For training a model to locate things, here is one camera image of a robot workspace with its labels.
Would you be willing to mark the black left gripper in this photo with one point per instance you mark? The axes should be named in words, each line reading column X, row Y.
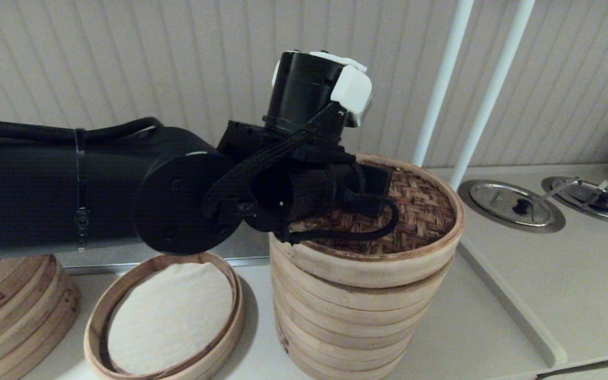
column 325, row 190

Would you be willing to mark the woven bamboo steamer lid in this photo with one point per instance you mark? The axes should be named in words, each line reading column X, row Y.
column 425, row 211

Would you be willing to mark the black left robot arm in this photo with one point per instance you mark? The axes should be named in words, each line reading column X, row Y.
column 72, row 190

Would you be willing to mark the tall bamboo steamer stack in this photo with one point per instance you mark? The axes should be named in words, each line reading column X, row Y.
column 346, row 332

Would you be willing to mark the single bamboo steamer tray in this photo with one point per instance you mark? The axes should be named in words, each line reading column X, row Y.
column 230, row 338

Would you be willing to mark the white steamer liner cloth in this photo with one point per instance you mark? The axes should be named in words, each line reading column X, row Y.
column 172, row 316

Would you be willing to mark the bamboo steamer stack with stitching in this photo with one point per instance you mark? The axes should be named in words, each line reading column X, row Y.
column 13, row 316

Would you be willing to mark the stainless steel perforated steam plate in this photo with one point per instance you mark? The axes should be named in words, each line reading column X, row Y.
column 254, row 249

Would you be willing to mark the white metal pole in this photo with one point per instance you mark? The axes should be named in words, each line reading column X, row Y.
column 441, row 89
column 486, row 95

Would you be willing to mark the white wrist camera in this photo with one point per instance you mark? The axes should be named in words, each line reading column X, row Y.
column 363, row 119

